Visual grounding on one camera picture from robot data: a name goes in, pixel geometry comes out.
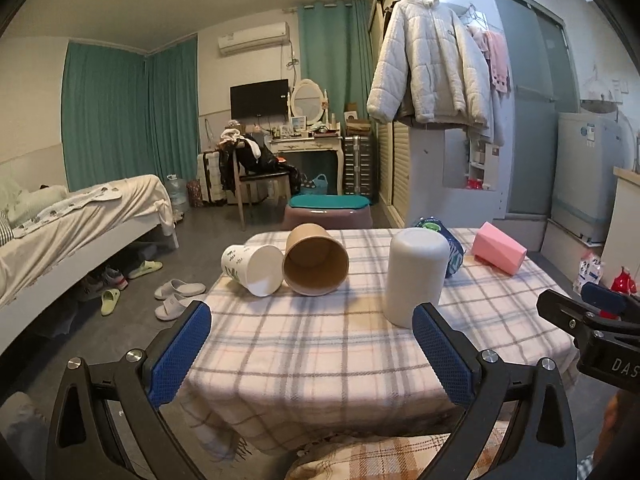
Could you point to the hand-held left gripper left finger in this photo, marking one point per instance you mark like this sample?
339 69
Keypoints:
181 355

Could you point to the white wardrobe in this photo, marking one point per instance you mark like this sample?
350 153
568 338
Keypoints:
395 170

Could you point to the narrow teal curtain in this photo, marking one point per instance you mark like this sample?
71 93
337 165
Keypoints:
330 60

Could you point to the wooden chair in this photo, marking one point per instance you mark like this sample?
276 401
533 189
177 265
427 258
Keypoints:
262 177

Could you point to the white plastic bag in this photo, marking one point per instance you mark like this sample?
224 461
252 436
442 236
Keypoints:
592 272

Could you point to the wide teal curtain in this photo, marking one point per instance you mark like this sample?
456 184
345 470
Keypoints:
115 120

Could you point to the brown paper cup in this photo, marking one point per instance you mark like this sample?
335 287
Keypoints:
315 272

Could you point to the dark red bag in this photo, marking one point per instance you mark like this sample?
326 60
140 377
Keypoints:
194 194

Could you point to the blue green snack packet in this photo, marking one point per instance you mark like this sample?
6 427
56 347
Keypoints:
456 255

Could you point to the black television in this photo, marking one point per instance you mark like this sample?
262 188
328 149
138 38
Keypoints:
259 98

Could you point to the plaid tablecloth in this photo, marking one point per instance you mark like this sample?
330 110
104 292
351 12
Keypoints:
320 355

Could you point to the pink box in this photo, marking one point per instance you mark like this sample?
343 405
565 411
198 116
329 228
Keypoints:
497 247

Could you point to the white suitcase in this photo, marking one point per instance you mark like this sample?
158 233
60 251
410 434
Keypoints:
209 177

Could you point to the plaid cushion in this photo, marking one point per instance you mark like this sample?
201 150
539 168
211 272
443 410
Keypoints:
370 457

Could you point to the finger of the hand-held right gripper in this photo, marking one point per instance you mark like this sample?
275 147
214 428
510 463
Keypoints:
565 310
612 297

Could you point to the cardboard box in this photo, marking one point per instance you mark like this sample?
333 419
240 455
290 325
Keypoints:
357 124

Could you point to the teal basket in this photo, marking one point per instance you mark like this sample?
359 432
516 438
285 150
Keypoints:
314 186

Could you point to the oval white mirror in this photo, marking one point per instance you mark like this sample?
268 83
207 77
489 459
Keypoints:
307 100

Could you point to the white slipper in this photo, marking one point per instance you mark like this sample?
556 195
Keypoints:
172 308
179 288

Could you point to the green slipper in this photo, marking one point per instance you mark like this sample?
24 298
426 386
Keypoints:
145 269
110 302

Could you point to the person's right forearm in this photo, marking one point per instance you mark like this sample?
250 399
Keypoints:
610 425

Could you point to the frosted glass door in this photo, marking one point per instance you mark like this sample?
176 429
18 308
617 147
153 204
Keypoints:
530 110

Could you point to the bed with white sheet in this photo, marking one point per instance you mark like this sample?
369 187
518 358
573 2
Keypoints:
85 240

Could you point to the stool with teal cushion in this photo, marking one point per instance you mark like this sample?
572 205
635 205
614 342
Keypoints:
327 210

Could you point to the grey sneakers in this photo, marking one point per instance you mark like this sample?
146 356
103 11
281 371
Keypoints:
107 280

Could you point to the pink garment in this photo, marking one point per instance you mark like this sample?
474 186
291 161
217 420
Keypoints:
495 55

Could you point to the pale green quilt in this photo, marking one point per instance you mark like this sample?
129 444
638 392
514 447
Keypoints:
35 205

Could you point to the white puffer jacket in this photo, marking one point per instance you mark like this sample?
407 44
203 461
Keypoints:
430 60

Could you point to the white washing machine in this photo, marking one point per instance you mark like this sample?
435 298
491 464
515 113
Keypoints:
585 175

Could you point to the tall white cup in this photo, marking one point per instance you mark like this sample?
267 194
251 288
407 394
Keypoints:
415 275

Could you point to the large water bottle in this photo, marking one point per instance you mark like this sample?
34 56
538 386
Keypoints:
178 195

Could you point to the pile of clothes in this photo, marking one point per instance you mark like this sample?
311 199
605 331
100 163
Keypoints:
237 155

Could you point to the silver suitcase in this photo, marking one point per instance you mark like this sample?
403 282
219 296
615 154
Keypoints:
358 167

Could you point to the white dressing table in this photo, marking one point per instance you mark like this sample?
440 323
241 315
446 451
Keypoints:
307 146

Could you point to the white leaf-print paper cup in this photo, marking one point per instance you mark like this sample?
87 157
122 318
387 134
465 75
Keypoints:
260 270

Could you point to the white air conditioner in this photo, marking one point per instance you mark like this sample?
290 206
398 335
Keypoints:
254 39

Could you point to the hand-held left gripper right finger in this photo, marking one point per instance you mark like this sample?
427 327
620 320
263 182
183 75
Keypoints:
442 355

